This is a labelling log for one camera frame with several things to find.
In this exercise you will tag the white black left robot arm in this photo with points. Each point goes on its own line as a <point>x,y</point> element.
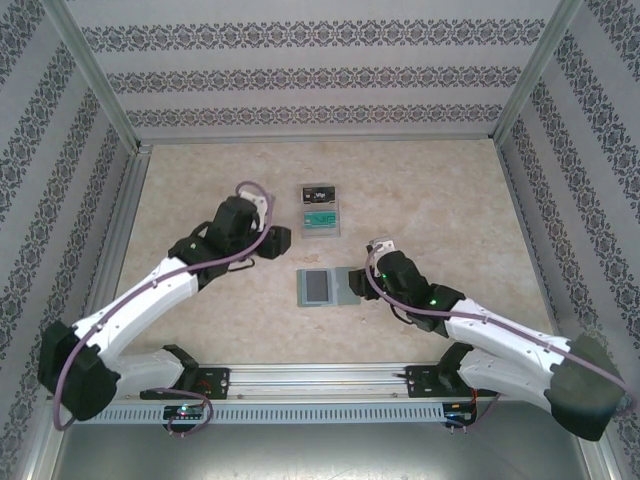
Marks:
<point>140,305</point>

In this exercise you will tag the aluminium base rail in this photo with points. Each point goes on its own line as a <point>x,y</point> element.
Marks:
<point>320,382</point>

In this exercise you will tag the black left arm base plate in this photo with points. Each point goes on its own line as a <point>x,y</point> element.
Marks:
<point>215,382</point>

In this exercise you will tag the clear acrylic card stand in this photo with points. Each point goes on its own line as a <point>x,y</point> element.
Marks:
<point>320,206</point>

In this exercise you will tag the clear plastic case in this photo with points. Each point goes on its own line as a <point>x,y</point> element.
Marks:
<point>341,285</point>

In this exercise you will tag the aluminium frame post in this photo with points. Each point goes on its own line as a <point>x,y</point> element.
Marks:
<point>534,75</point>
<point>97,75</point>

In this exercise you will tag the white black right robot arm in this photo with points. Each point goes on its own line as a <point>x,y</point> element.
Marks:
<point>500,332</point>

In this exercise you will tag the aluminium side rail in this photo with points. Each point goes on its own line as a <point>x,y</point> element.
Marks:
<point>120,225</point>
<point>529,225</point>

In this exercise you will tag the aluminium frame crossbar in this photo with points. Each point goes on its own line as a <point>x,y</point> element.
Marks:
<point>320,139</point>

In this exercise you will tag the small circuit board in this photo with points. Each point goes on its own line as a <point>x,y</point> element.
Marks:
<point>457,415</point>
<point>185,411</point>

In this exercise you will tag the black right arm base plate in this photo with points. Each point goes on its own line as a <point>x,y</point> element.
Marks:
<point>420,382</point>

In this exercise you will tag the brushed metal panel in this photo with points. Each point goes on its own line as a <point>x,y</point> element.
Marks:
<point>320,455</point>

